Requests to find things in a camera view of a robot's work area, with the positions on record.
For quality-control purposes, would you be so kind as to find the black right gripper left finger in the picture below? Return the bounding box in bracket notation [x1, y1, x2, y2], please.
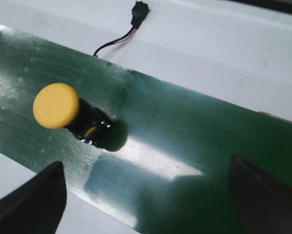
[0, 161, 67, 234]

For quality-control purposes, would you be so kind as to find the black sensor with cable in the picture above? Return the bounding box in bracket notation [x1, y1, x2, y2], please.
[93, 0, 150, 58]

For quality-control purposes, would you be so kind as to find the green conveyor belt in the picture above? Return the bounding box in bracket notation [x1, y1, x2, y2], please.
[0, 25, 292, 234]

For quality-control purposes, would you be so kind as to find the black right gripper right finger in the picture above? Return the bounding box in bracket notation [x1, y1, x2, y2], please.
[228, 155, 292, 234]

